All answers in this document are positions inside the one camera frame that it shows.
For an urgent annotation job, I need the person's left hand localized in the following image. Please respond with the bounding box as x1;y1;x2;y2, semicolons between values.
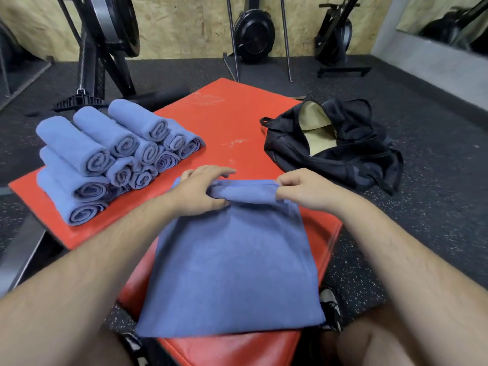
169;165;237;218

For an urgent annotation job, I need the person's right hand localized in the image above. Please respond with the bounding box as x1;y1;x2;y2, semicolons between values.
275;168;350;214

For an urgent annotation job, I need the blue towel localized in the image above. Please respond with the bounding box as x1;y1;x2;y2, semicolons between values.
135;177;327;338

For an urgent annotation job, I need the person's right forearm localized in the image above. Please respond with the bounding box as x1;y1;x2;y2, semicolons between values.
336;191;488;366

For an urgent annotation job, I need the person's left forearm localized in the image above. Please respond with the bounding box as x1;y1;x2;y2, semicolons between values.
0;193;180;366

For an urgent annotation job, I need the black gym bag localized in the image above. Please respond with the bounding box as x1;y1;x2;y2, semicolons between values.
260;97;405;196

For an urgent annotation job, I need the red padded box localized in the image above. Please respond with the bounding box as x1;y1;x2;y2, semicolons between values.
8;78;343;366

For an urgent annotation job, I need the person's right shoe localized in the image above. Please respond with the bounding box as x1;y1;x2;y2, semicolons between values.
319;287;343;334

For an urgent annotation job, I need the person's shoe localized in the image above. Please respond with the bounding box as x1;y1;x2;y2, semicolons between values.
120;332;150;366
319;287;343;334

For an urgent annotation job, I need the pile of rolled blue towels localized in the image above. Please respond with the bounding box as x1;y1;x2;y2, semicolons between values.
35;98;206;227

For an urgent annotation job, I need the black rowing machine round flywheel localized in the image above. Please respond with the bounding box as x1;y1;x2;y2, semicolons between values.
223;0;294;83

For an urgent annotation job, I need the person's left shoe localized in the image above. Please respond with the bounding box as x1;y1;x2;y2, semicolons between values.
120;332;150;366

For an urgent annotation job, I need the black rowing machine with foot bar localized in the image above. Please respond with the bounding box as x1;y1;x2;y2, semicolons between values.
314;0;373;79

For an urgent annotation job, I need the person's right leg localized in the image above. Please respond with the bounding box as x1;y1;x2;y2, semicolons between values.
319;303;420;366

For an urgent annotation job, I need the black rowing machine large flywheel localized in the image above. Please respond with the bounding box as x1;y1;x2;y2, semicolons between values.
53;0;142;112

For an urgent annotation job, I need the grey metal frame bar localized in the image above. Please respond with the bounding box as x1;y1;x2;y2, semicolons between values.
0;212;48;298

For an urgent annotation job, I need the wall mirror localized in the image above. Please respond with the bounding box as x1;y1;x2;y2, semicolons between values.
396;0;488;57

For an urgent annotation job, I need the dark metal equipment frame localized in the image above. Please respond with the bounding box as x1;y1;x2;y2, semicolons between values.
0;19;53;112

